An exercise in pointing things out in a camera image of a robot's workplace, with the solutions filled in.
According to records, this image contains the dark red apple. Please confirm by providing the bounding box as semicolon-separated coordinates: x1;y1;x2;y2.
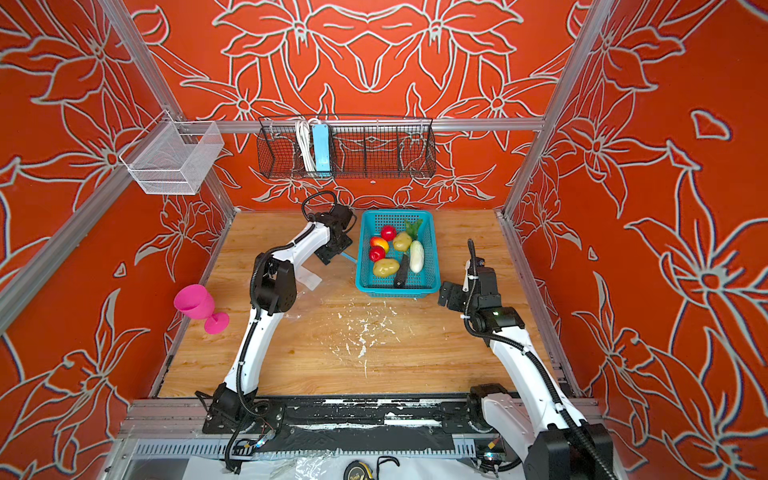
380;225;398;242

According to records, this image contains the clear zip top bag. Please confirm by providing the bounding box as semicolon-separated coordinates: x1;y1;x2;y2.
296;253;358;291

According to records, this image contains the yellow potato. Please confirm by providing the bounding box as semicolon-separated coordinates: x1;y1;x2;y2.
373;258;400;278

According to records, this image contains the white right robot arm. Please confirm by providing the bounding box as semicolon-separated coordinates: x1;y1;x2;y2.
438;241;627;479

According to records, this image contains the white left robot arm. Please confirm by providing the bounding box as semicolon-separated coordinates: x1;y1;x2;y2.
203;203;356;434

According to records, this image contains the red yellow mango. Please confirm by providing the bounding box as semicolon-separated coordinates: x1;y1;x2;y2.
370;236;390;253

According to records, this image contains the dark eggplant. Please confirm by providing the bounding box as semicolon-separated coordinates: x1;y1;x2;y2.
393;254;410;289

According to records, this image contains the teal plastic basket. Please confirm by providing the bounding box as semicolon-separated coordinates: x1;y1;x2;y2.
355;209;442;299

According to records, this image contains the green lettuce leaf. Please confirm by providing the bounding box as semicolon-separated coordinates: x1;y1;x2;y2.
405;218;423;241

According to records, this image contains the light blue power strip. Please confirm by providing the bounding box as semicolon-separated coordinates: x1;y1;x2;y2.
312;123;331;176

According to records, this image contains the pink plastic goblet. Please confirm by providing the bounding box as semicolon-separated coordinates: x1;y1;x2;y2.
173;284;229;335

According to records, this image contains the yellow black tape measure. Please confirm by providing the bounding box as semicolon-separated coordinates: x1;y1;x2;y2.
342;460;374;480

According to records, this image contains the black wire wall basket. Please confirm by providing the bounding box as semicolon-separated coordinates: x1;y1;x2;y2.
256;115;437;180

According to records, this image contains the white coiled cable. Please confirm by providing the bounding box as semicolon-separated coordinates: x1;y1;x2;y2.
294;118;317;174

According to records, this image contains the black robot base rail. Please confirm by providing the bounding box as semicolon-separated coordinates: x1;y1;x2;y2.
202;393;510;458

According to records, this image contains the clear mesh wall bin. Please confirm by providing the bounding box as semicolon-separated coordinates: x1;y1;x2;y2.
120;120;224;196

